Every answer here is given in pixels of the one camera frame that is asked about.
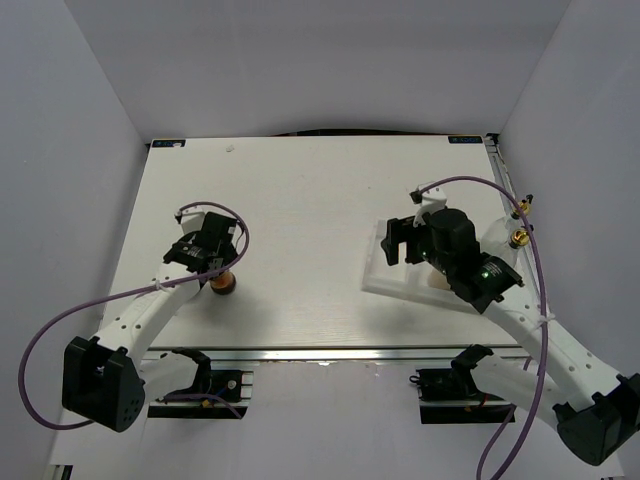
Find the right blue corner sticker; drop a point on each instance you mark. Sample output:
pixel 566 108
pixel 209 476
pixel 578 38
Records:
pixel 464 139

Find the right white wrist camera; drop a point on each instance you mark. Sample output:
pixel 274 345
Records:
pixel 428 201

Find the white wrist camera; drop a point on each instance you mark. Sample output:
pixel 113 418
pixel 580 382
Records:
pixel 190 219
pixel 428 201

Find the left blue corner sticker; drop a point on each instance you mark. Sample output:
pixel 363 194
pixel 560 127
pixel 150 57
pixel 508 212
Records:
pixel 168 143

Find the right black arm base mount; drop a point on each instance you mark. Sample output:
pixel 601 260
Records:
pixel 443 402

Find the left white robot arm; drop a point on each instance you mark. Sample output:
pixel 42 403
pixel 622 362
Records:
pixel 105 378

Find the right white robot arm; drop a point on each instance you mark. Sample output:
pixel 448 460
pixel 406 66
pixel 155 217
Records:
pixel 593 408

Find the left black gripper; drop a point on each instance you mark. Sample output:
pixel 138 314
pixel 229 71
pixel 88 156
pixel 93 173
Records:
pixel 230 253

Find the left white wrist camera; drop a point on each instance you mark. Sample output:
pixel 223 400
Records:
pixel 190 219

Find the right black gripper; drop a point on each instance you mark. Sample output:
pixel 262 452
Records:
pixel 401 231

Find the white three-slot organizer tray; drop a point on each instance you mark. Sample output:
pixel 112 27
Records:
pixel 404 281

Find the red lid sauce jar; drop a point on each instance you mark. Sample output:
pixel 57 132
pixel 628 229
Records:
pixel 223 284

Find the clear glass bottle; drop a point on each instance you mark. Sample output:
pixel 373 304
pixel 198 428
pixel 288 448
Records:
pixel 512 221

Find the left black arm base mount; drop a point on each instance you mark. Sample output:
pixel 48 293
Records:
pixel 186 384

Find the white silver cap shaker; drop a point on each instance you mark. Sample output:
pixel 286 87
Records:
pixel 438 280

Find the blue corner sticker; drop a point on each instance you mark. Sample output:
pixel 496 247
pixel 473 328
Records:
pixel 464 139
pixel 168 143

